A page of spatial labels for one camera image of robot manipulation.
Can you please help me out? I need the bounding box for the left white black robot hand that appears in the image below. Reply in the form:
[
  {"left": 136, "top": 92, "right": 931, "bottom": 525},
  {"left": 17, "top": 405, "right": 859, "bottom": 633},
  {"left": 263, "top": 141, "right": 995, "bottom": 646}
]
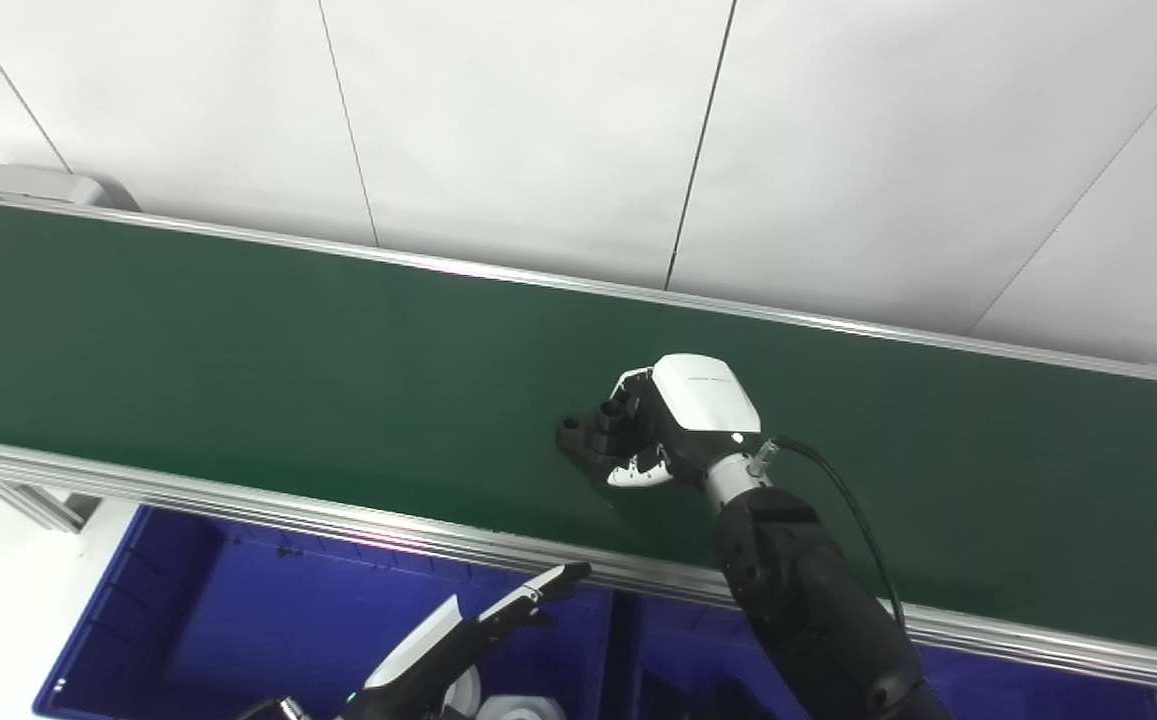
[{"left": 336, "top": 561, "right": 595, "bottom": 720}]

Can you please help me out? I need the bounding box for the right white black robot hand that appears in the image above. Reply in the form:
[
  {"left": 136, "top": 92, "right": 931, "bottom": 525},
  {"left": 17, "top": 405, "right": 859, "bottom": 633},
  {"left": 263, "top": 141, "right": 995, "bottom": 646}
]
[{"left": 605, "top": 352, "right": 765, "bottom": 491}]

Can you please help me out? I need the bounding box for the black plastic flanged part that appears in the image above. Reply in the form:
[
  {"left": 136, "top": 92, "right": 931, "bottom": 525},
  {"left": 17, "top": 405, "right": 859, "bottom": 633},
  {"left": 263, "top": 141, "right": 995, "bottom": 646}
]
[{"left": 554, "top": 397, "right": 641, "bottom": 473}]

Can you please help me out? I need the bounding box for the white cylindrical roll part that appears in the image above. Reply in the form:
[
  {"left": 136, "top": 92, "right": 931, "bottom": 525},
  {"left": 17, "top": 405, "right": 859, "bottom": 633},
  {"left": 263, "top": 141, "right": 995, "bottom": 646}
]
[
  {"left": 478, "top": 694, "right": 569, "bottom": 720},
  {"left": 441, "top": 663, "right": 485, "bottom": 719}
]

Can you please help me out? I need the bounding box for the blue plastic bin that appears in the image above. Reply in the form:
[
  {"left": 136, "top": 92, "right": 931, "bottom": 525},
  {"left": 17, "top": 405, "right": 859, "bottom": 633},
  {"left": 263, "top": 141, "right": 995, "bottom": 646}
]
[
  {"left": 32, "top": 503, "right": 621, "bottom": 720},
  {"left": 616, "top": 588, "right": 1157, "bottom": 720}
]

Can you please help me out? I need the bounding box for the green conveyor belt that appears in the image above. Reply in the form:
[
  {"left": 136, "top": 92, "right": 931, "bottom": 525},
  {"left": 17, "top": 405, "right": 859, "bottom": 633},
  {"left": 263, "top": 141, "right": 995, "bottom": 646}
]
[{"left": 0, "top": 193, "right": 1157, "bottom": 698}]

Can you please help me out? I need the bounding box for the aluminium conveyor leg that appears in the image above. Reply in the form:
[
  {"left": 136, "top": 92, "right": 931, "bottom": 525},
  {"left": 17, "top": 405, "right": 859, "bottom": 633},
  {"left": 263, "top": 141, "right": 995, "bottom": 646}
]
[{"left": 0, "top": 474, "right": 101, "bottom": 534}]

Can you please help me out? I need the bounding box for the grey conveyor motor housing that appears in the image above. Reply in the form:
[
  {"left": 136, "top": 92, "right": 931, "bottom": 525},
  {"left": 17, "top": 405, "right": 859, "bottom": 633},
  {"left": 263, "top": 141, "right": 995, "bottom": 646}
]
[{"left": 0, "top": 163, "right": 141, "bottom": 213}]

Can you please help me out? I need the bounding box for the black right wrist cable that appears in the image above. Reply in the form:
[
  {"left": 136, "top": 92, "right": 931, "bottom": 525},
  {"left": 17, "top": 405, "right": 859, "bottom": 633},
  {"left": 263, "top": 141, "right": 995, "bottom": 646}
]
[{"left": 771, "top": 432, "right": 909, "bottom": 633}]

